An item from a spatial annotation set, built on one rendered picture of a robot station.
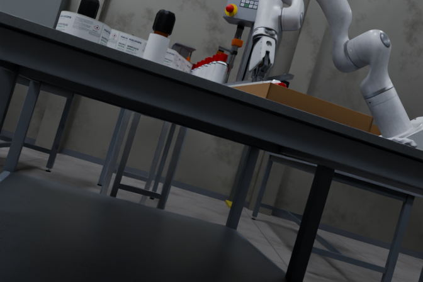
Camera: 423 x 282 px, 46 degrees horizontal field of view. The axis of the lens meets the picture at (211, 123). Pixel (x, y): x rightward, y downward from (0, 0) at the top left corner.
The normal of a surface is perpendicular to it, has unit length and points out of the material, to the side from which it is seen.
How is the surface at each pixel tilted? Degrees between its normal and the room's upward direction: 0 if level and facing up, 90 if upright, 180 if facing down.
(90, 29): 90
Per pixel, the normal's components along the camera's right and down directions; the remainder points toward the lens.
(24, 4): 0.05, -0.02
